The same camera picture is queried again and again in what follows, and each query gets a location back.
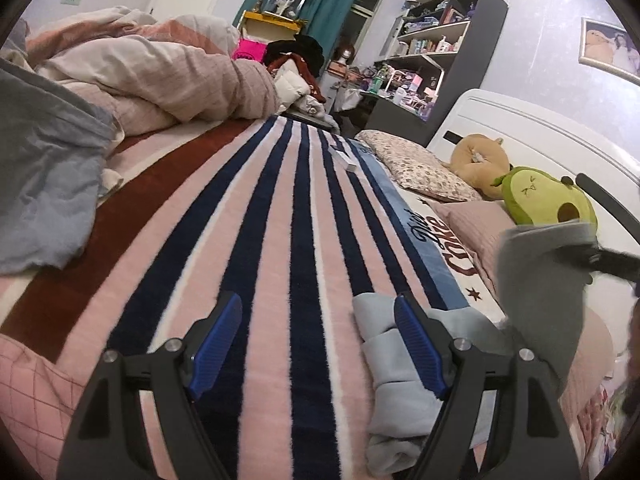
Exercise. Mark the framed wall picture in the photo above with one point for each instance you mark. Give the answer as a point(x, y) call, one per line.
point(610, 47)

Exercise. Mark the light blue pants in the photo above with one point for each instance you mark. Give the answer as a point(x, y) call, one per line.
point(390, 410)

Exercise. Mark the dark grey bookshelf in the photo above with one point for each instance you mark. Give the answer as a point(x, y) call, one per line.
point(480, 45)

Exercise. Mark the yellow shelf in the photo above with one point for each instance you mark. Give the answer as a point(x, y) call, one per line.
point(270, 19)

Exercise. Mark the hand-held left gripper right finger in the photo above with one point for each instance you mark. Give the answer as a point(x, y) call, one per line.
point(420, 345)

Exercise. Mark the grey blue garment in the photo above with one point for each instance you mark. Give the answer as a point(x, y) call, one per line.
point(45, 170)

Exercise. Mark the window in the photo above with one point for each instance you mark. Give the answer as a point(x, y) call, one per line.
point(367, 15)

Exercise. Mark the small white box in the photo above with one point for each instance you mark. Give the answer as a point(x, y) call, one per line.
point(344, 159)

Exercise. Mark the mannequin head with wig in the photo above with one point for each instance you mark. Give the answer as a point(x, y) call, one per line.
point(345, 54)

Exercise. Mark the tan plush toy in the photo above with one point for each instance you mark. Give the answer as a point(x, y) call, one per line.
point(475, 160)

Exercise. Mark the pink shopping bag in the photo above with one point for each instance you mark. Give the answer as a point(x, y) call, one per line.
point(249, 51)

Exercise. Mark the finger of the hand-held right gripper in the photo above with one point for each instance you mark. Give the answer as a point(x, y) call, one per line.
point(610, 261)

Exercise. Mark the dark grey desk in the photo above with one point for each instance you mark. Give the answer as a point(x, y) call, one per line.
point(395, 120)

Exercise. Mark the pink and grey duvet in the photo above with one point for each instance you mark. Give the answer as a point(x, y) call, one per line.
point(165, 75)

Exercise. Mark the floral pillow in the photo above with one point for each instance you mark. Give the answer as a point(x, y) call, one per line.
point(420, 170)

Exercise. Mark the white bed headboard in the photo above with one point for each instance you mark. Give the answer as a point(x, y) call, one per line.
point(540, 130)

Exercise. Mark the green avocado plush toy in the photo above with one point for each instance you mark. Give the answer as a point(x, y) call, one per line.
point(535, 195)

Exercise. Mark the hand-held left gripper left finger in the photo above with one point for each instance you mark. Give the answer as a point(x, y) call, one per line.
point(215, 345)

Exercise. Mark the pink quilted blanket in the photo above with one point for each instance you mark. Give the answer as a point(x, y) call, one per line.
point(35, 400)

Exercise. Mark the striped fleece blanket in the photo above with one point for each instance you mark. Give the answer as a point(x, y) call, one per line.
point(280, 240)

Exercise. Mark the pile of clothes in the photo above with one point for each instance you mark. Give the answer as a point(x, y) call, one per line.
point(295, 70)

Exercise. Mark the black curved bar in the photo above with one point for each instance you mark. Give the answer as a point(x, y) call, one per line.
point(610, 205)

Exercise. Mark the teal curtain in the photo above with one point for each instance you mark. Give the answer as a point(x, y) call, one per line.
point(330, 0)

